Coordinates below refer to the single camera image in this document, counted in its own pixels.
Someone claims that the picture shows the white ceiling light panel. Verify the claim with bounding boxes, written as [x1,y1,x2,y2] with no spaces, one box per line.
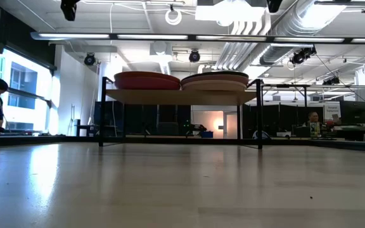
[195,0,267,23]

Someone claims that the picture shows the overhead light bar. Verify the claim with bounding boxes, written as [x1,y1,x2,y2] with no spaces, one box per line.
[30,31,365,45]

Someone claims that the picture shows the black computer monitor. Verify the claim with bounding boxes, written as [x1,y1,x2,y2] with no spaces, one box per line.
[339,100,365,125]

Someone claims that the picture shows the black stool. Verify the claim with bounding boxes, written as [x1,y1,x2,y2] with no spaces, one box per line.
[75,118,91,137]

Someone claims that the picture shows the white ceiling pipes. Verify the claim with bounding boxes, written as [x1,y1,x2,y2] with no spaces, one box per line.
[215,12,272,71]

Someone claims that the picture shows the light blue plate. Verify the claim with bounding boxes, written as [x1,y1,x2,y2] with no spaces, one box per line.
[114,77,181,91]

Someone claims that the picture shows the white sign board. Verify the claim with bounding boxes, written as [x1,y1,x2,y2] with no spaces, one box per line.
[323,101,342,125]

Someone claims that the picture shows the black hanging cable reel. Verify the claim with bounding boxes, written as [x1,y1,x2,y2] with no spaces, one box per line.
[84,53,96,67]
[188,49,201,63]

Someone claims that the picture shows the silver ventilation duct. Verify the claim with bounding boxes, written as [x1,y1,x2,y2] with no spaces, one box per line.
[259,0,348,66]

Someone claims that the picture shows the black metal table frame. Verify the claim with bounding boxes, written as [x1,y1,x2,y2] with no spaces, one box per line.
[0,134,365,153]

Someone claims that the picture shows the orange plate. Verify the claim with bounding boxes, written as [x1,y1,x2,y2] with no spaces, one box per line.
[115,71,181,84]

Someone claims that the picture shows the dark green plate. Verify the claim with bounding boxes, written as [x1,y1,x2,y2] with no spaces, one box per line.
[182,70,250,78]

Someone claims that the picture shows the wooden shelf black wire legs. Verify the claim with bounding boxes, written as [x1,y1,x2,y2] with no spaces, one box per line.
[98,77,264,150]

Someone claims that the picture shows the light pink plate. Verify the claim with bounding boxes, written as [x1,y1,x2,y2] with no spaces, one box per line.
[181,73,250,87]

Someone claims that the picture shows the black partition wall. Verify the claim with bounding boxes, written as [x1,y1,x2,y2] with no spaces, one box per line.
[242,104,324,139]
[93,101,192,137]

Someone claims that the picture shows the white cable coil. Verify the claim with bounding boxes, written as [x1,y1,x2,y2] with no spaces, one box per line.
[164,7,183,27]

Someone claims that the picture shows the cream plate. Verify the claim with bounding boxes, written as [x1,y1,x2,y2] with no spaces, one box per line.
[182,80,248,92]

